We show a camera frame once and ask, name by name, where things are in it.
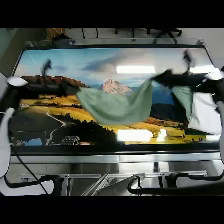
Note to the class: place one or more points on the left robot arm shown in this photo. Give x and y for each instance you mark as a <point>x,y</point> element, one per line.
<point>33,89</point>

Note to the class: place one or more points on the silver frame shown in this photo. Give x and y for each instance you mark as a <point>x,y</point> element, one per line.
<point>100,160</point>

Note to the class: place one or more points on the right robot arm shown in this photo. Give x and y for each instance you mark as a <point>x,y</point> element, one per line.
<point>203,84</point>

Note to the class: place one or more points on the black office chair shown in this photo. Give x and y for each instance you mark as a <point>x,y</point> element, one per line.
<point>167,32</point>

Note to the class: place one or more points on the light green shirt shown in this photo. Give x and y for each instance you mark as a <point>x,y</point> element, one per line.
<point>116,106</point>

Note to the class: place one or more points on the white garment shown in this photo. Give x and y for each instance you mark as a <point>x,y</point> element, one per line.
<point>205,116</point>

